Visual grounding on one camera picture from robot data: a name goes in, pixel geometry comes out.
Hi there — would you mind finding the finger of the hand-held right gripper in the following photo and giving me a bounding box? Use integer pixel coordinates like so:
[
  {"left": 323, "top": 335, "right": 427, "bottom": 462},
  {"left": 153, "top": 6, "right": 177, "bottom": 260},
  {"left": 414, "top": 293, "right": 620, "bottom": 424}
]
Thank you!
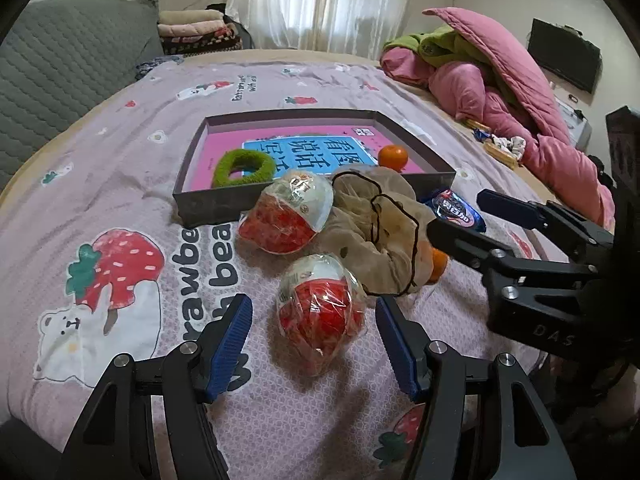
[
  {"left": 425, "top": 217, "right": 599, "bottom": 302},
  {"left": 476, "top": 188, "right": 617, "bottom": 262}
]

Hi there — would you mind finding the green blanket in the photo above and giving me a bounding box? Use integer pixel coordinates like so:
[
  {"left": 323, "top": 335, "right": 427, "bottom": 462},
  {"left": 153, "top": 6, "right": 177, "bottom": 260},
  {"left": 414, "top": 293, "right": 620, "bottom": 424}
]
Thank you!
[{"left": 382, "top": 30, "right": 501, "bottom": 73}]

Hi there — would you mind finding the pink book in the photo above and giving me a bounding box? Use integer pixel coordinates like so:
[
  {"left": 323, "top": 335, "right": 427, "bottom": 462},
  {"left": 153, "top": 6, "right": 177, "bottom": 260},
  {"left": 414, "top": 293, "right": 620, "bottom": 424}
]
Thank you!
[{"left": 200, "top": 124, "right": 436, "bottom": 186}]

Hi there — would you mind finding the dark patterned cloth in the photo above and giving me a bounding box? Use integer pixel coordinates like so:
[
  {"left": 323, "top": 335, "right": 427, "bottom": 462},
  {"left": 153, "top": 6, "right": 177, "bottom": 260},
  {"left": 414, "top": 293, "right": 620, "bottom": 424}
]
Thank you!
[{"left": 135, "top": 55, "right": 186, "bottom": 81}]

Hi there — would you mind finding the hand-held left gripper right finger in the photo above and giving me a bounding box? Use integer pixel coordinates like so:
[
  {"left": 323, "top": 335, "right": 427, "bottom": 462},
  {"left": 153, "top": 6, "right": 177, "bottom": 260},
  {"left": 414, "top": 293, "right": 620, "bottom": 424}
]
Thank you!
[{"left": 375, "top": 295, "right": 576, "bottom": 480}]

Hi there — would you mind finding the shallow grey cardboard box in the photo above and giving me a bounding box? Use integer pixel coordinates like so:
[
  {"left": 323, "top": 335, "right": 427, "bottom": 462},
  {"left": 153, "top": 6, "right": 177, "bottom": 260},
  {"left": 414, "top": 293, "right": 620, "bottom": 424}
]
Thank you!
[{"left": 172, "top": 108, "right": 457, "bottom": 228}]

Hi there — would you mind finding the blue cookie packet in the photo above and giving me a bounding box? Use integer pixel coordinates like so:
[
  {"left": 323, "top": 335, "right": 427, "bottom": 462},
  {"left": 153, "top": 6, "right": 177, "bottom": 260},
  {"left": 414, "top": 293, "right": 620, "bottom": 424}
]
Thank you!
[{"left": 420, "top": 187, "right": 487, "bottom": 233}]

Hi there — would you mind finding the white box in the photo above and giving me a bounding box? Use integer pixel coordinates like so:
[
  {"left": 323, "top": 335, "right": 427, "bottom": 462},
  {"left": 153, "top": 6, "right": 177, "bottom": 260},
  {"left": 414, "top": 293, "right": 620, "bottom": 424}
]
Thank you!
[{"left": 557, "top": 97, "right": 586, "bottom": 148}]

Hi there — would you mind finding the white sheer curtain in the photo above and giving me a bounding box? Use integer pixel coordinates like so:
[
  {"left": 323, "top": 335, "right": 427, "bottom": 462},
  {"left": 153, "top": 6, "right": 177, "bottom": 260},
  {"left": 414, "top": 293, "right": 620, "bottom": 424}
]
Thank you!
[{"left": 227, "top": 0, "right": 426, "bottom": 61}]

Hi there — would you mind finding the beige mesh drawstring pouch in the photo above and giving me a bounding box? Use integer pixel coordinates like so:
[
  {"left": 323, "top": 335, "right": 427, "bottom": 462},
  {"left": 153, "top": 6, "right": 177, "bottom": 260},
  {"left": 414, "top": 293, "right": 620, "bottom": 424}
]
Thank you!
[{"left": 315, "top": 165, "right": 446, "bottom": 297}]

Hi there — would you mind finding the red white egg toy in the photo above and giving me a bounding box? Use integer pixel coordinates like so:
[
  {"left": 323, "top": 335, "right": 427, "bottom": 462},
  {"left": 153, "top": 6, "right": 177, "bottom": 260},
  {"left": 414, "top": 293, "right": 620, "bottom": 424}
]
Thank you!
[
  {"left": 276, "top": 254, "right": 368, "bottom": 376},
  {"left": 237, "top": 170, "right": 335, "bottom": 256}
]

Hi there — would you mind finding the white floral scrunchie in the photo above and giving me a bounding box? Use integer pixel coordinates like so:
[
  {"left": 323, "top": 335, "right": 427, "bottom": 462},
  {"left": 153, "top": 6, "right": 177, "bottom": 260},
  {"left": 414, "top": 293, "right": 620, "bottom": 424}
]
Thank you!
[{"left": 492, "top": 135, "right": 526, "bottom": 161}]

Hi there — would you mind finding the grey quilted headboard cover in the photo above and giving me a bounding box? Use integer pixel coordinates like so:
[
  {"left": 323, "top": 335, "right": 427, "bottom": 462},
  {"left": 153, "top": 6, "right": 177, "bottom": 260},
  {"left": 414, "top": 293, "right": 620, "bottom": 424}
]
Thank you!
[{"left": 0, "top": 0, "right": 166, "bottom": 191}]

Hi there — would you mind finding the purple strawberry printed bedsheet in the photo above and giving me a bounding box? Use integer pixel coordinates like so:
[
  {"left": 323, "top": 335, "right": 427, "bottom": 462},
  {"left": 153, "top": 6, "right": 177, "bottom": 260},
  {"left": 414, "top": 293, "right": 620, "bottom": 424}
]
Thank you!
[{"left": 0, "top": 62, "right": 571, "bottom": 480}]

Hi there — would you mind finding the orange tangerine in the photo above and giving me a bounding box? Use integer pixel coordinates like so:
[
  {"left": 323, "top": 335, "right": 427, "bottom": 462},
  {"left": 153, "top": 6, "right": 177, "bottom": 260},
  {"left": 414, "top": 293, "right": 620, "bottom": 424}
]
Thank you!
[
  {"left": 425, "top": 247, "right": 450, "bottom": 283},
  {"left": 377, "top": 144, "right": 408, "bottom": 168}
]

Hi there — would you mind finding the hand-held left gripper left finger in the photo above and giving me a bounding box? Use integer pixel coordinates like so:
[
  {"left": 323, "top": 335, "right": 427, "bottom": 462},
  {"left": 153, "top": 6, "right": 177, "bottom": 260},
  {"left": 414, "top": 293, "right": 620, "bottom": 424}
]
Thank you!
[{"left": 55, "top": 292, "right": 254, "bottom": 480}]

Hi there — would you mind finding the black television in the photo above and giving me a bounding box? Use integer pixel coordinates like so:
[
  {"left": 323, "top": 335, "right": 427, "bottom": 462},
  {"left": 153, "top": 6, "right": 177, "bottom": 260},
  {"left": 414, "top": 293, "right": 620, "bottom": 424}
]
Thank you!
[{"left": 527, "top": 18, "right": 602, "bottom": 94}]

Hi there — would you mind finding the green fuzzy scrunchie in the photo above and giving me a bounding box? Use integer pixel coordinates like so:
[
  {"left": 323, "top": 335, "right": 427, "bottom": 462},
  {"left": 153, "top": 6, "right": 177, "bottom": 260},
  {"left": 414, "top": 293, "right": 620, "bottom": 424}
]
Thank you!
[{"left": 211, "top": 150, "right": 278, "bottom": 188}]

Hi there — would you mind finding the stack of folded blankets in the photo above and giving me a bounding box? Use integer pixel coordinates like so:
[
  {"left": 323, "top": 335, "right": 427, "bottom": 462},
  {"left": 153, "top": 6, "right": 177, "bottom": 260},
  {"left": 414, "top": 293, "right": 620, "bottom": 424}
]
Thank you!
[{"left": 157, "top": 7, "right": 246, "bottom": 56}]

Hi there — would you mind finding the pink quilt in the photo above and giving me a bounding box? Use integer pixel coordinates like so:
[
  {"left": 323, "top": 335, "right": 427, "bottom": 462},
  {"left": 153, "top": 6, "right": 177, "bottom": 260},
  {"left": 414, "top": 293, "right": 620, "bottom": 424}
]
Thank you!
[{"left": 380, "top": 7, "right": 616, "bottom": 231}]

